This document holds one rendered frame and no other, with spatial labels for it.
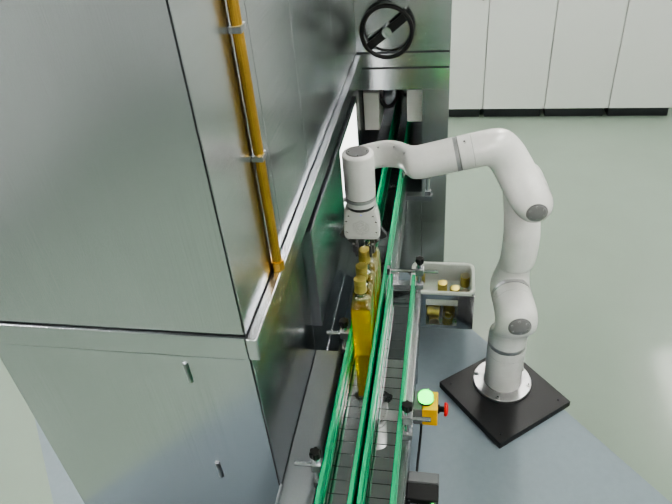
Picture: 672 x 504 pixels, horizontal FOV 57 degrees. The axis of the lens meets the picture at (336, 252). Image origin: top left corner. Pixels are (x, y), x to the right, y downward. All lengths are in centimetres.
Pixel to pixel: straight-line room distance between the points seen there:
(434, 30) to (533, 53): 304
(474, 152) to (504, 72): 400
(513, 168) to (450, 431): 90
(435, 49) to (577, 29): 305
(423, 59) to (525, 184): 111
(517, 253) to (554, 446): 65
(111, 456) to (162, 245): 75
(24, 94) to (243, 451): 91
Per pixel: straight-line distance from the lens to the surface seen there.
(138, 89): 100
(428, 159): 160
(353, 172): 161
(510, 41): 549
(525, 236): 176
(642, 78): 579
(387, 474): 163
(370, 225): 171
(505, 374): 209
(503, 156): 161
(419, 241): 302
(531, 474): 203
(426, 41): 258
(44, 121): 111
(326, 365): 187
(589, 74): 568
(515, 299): 186
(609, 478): 207
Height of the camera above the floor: 241
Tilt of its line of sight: 37 degrees down
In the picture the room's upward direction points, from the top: 6 degrees counter-clockwise
